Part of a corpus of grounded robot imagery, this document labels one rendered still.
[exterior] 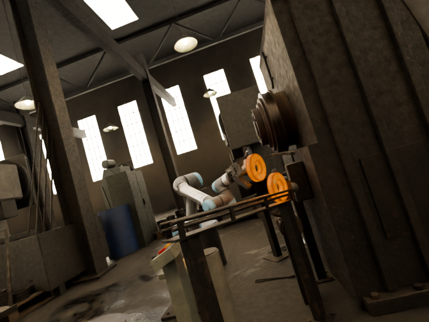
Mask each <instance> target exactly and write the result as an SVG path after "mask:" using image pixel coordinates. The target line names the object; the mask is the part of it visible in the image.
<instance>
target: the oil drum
mask: <svg viewBox="0 0 429 322"><path fill-rule="evenodd" d="M97 214H98V216H99V215H100V218H101V220H102V225H103V230H104V231H105V237H106V240H107V245H108V248H109V252H110V256H109V259H117V258H120V257H123V256H126V255H128V254H131V253H133V252H135V251H137V250H139V249H140V245H139V241H138V238H137V233H136V231H135V226H134V224H133V219H132V215H131V212H130V208H129V205H128V204H124V205H121V206H117V207H115V208H111V209H106V210H104V211H100V212H98V213H97Z"/></svg>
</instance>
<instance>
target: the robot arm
mask: <svg viewBox="0 0 429 322"><path fill-rule="evenodd" d="M243 162H244V163H243ZM225 171H226V173H225V174H224V175H223V176H221V177H220V178H218V179H217V180H216V181H215V182H214V183H213V184H212V189H213V190H214V191H215V192H216V193H219V195H218V196H216V197H211V196H209V195H207V194H205V193H203V192H201V191H199V189H200V187H201V186H202V185H203V181H202V178H201V176H200V174H198V173H197V172H194V173H191V174H187V175H184V176H180V177H178V178H177V179H176V180H175V181H174V184H173V187H174V191H175V192H176V193H177V194H179V195H181V196H185V197H186V216H189V215H193V214H196V213H197V203H198V204H200V205H201V206H202V208H203V210H204V211H207V210H212V209H215V208H219V207H222V206H226V205H229V204H233V203H236V200H235V198H234V196H233V194H232V192H231V191H230V188H229V185H231V184H232V183H234V182H235V181H236V182H237V183H239V184H240V185H241V186H242V187H244V188H245V189H247V190H248V189H249V188H251V187H252V184H251V183H249V182H248V181H246V180H245V179H244V178H242V176H243V175H245V174H246V173H247V171H246V159H245V160H244V161H237V162H234V163H233V164H232V165H231V166H230V167H229V168H228V169H226V170H225ZM201 227H202V224H197V225H195V226H191V227H188V228H185V233H188V232H190V231H194V230H196V229H199V228H201ZM172 236H173V237H175V236H179V233H178V231H176V232H172Z"/></svg>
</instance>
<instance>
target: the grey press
mask: <svg viewBox="0 0 429 322"><path fill-rule="evenodd" d="M258 94H259V90H258V87H257V86H252V87H249V88H245V89H239V90H237V91H235V92H232V93H228V94H225V95H222V96H218V97H216V103H217V105H218V109H219V111H220V113H219V115H218V123H219V126H220V129H221V131H222V134H223V138H224V140H225V143H226V146H227V147H228V148H230V158H231V160H232V164H233V163H234V162H237V161H238V159H239V158H243V157H244V153H243V150H242V147H246V148H247V150H248V154H249V155H252V154H254V153H256V154H258V155H260V156H261V157H262V159H263V160H264V163H265V165H266V177H265V178H267V177H268V176H269V175H270V174H271V173H272V172H271V171H272V170H273V169H274V168H276V170H277V172H278V173H280V174H282V173H284V169H283V165H282V161H281V158H280V155H273V156H265V154H272V153H275V152H274V151H273V150H272V149H271V148H269V147H268V145H265V146H262V145H260V141H259V138H258V137H257V136H256V131H255V127H254V124H253V122H252V115H251V112H250V111H251V110H252V109H256V105H257V99H258ZM271 157H274V158H272V159H269V160H267V158H271Z"/></svg>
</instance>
